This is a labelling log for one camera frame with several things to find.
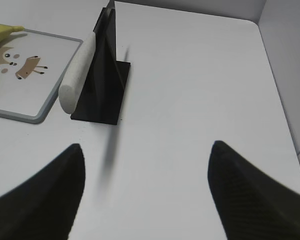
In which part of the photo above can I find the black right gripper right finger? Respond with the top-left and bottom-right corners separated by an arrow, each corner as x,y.
207,140 -> 300,240

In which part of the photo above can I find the white handled kitchen knife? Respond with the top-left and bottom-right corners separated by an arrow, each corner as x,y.
58,8 -> 114,115

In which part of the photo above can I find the black knife stand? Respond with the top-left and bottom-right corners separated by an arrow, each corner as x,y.
70,7 -> 131,125

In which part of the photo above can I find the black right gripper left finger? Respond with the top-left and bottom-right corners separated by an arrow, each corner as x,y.
0,143 -> 86,240

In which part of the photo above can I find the white grey deer cutting board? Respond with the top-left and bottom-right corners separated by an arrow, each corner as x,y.
0,29 -> 83,124

